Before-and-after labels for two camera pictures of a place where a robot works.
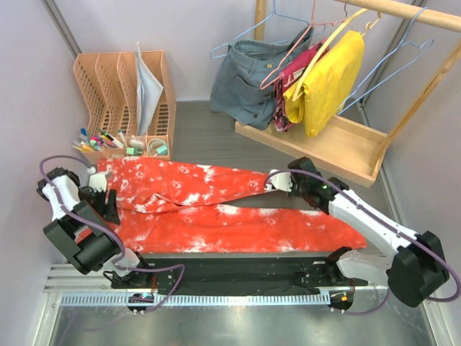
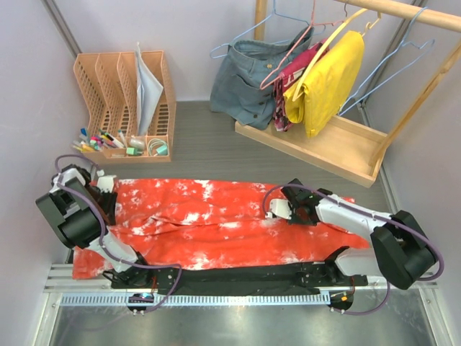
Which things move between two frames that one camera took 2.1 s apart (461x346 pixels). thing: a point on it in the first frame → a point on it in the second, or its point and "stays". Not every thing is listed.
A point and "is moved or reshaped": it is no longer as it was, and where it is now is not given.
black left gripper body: [97, 200] stays
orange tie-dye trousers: [160, 206] is moved or reshaped
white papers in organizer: [148, 91] stays
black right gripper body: [297, 189] → [297, 218]
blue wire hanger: [274, 13] stays
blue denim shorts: [243, 89] stays
